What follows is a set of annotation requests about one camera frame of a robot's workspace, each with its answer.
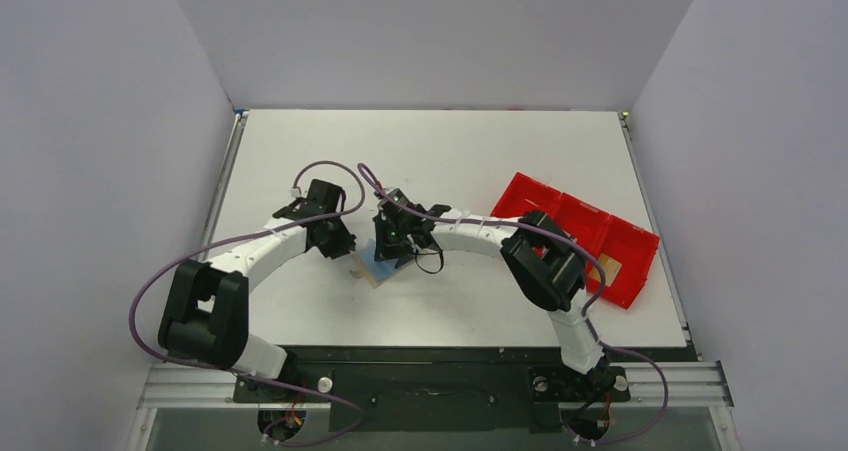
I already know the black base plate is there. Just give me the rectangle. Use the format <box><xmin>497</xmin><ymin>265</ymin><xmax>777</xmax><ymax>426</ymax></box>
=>
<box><xmin>233</xmin><ymin>343</ymin><xmax>698</xmax><ymax>435</ymax></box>

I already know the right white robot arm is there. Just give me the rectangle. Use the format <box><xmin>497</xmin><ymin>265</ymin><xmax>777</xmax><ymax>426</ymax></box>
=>
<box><xmin>373</xmin><ymin>188</ymin><xmax>604</xmax><ymax>398</ymax></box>

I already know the gold credit card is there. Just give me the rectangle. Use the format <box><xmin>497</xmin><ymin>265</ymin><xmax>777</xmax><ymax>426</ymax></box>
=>
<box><xmin>598</xmin><ymin>253</ymin><xmax>623</xmax><ymax>286</ymax></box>

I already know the beige leather card holder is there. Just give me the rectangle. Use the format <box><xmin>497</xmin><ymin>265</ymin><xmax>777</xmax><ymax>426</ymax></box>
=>
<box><xmin>350</xmin><ymin>239</ymin><xmax>405</xmax><ymax>288</ymax></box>

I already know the red plastic bin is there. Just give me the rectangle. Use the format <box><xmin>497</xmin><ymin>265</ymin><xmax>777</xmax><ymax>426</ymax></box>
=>
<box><xmin>492</xmin><ymin>172</ymin><xmax>660</xmax><ymax>309</ymax></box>

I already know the aluminium frame rail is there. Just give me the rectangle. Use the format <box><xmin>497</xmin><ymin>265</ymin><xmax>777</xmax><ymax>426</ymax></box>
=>
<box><xmin>125</xmin><ymin>113</ymin><xmax>743</xmax><ymax>451</ymax></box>

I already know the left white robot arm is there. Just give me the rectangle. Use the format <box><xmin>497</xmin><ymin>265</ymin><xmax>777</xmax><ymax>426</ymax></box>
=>
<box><xmin>157</xmin><ymin>179</ymin><xmax>355</xmax><ymax>401</ymax></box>

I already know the black looped cable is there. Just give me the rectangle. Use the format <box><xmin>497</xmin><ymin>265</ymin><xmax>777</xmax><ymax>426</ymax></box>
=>
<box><xmin>413</xmin><ymin>245</ymin><xmax>446</xmax><ymax>276</ymax></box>

